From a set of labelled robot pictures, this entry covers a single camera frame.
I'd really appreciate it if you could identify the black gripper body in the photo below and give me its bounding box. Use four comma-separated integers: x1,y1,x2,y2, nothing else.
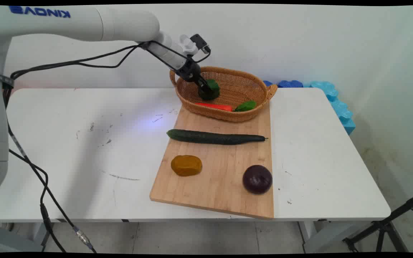
175,59,203,83

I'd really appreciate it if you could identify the dark green toy vegetable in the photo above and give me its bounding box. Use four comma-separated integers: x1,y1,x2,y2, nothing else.
198,79,220,101

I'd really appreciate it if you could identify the yellow-brown toy potato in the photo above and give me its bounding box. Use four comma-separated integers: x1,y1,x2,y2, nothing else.
171,155,203,177

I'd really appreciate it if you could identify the orange toy carrot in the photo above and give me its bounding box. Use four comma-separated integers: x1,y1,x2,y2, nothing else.
195,102,233,112

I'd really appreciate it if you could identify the woven wicker basket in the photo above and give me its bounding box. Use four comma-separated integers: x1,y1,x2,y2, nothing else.
170,66,278,123

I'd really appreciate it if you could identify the light green leafy toy vegetable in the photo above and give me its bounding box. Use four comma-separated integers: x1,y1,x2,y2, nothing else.
233,100,257,112

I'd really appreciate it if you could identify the dark green cucumber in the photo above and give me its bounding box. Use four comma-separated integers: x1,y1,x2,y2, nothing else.
166,129,269,145

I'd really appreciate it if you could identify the dark blue foam piece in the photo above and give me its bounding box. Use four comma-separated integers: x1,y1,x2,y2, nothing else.
263,80,304,89

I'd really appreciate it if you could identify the wooden cutting board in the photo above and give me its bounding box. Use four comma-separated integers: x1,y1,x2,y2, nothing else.
149,104,275,220

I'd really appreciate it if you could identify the purple onion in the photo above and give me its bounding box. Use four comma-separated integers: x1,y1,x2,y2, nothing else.
242,164,274,195

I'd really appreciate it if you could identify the light blue foam piece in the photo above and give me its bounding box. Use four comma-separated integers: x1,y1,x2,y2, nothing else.
310,81,356,135

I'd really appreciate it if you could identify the white table leg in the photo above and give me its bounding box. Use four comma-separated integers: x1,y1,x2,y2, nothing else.
0,222,49,253
297,221,374,253

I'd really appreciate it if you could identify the black tripod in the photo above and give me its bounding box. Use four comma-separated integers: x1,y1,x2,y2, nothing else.
343,191,413,253

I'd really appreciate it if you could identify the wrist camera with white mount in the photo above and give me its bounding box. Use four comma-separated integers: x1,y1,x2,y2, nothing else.
179,34,211,55

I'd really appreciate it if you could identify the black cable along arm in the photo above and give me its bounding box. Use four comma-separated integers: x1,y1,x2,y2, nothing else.
10,41,212,80

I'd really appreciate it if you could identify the black cable with metal connector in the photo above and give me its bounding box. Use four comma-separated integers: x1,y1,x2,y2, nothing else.
5,86,98,253

